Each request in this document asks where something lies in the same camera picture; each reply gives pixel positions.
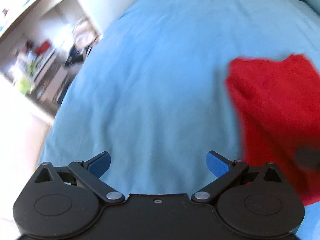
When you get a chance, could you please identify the light blue bed sheet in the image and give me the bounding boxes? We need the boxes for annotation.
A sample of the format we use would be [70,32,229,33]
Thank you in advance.
[37,0,320,240]

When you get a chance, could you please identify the red knit sweater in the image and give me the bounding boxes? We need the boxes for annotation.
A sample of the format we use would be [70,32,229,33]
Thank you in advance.
[226,54,319,205]

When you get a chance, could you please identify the white shelving unit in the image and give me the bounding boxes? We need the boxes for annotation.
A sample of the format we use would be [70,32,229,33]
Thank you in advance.
[1,0,102,116]

